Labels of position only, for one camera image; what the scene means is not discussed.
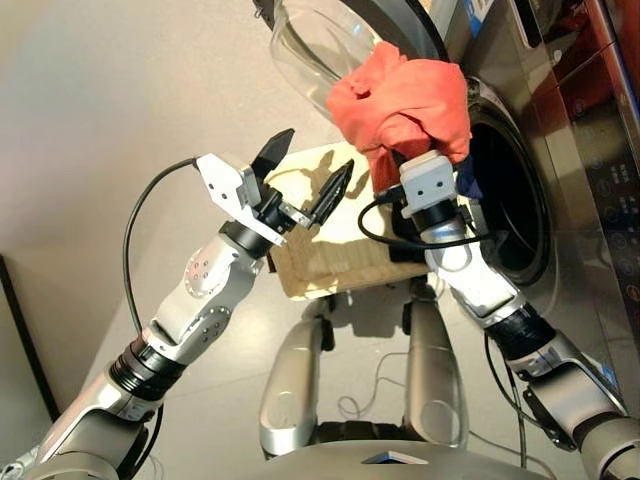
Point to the red orange garment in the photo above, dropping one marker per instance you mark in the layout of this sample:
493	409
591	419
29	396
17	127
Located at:
410	100

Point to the navy blue garment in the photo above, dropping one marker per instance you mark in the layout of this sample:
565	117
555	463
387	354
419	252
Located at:
467	182

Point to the pale woven basket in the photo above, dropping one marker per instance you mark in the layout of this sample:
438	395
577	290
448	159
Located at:
340	270

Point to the round glass washing machine door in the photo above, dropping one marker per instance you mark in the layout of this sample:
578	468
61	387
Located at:
320	50

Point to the white blue machine label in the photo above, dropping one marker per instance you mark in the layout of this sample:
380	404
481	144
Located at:
479	10

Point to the grey washing machine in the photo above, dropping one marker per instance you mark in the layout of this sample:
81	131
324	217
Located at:
575	175

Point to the silver robot torso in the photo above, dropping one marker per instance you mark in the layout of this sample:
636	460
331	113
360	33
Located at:
325	465

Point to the blue rectangular sticker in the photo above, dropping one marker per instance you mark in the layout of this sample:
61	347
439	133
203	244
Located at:
610	381

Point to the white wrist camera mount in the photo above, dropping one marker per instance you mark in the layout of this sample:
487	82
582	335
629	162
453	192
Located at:
430	182
220	180

